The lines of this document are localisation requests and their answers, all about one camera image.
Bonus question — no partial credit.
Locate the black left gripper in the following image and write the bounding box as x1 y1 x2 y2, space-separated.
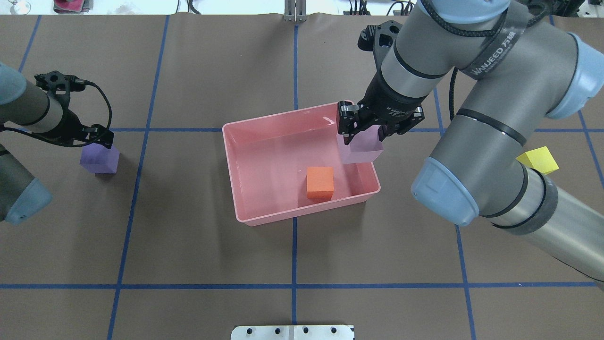
34 71 114 149

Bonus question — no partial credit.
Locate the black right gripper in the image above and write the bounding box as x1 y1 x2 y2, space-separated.
337 72 425 145

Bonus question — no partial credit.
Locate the purple foam cube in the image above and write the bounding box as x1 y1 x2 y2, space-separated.
80 144 120 174

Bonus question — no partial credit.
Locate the pink foam cube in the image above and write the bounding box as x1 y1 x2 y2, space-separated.
336 125 384 164

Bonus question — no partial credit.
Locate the orange foam cube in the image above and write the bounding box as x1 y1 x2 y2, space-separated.
306 167 335 200

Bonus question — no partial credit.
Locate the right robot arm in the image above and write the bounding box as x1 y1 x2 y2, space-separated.
338 0 604 288

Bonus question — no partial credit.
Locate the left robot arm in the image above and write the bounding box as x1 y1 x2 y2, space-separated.
0 64 120 225

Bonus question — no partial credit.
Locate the pink plastic bin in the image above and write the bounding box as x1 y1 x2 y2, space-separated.
222 102 380 226

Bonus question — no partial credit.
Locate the pink object on desk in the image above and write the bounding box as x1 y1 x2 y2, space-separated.
52 0 93 14

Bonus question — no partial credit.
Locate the yellow foam cube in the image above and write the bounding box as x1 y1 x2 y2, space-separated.
516 146 559 175

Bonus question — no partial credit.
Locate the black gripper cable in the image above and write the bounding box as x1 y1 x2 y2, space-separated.
71 79 114 142

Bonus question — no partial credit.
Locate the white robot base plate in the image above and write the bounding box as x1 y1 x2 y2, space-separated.
230 324 356 340

